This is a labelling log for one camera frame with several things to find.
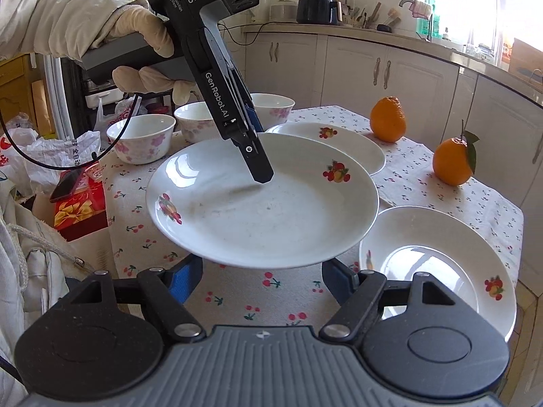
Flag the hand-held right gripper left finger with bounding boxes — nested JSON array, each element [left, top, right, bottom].
[[63, 258, 203, 345]]

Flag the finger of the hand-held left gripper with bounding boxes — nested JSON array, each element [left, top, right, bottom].
[[231, 129, 274, 185], [227, 68, 258, 132]]

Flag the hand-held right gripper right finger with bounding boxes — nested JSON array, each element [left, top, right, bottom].
[[320, 258, 461, 342]]

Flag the white pink-flower bowl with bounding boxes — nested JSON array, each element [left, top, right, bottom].
[[250, 92, 295, 132], [106, 114, 176, 166], [174, 102, 225, 145]]

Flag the person's left forearm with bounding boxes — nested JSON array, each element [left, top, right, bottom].
[[0, 0, 149, 62]]

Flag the person's left hand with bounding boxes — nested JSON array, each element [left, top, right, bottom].
[[101, 4, 200, 106]]

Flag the white kitchen base cabinets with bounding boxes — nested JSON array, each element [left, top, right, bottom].
[[229, 30, 543, 264]]

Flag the black air fryer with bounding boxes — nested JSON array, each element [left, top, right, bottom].
[[296, 0, 343, 25]]

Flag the red gift box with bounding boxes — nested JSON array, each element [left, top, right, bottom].
[[54, 165, 109, 242]]

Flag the cherry-print tablecloth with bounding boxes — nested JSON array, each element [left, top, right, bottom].
[[102, 105, 524, 340]]

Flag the bumpy-topped orange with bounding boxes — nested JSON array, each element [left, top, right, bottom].
[[370, 96, 407, 143]]

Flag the utensil holder with utensils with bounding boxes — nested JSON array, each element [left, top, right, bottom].
[[343, 2, 401, 30]]

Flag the round orange with leaf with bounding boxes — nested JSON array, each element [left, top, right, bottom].
[[433, 131, 480, 186]]

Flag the person's white jacket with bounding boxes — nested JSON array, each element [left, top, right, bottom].
[[0, 178, 111, 407]]

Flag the white plastic bag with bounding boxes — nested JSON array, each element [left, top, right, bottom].
[[0, 112, 102, 196]]

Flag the metal faucet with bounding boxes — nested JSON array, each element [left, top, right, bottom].
[[399, 0, 433, 43]]

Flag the green dish soap bottle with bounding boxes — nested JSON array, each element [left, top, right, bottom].
[[418, 2, 442, 40]]

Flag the stone kitchen countertop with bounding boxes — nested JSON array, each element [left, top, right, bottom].
[[244, 21, 543, 109]]

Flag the kitchen window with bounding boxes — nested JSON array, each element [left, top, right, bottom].
[[418, 0, 543, 66]]

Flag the wooden cutting board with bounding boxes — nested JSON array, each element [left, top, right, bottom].
[[508, 37, 543, 76]]

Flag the black cable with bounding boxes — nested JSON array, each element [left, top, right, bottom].
[[0, 93, 143, 169]]

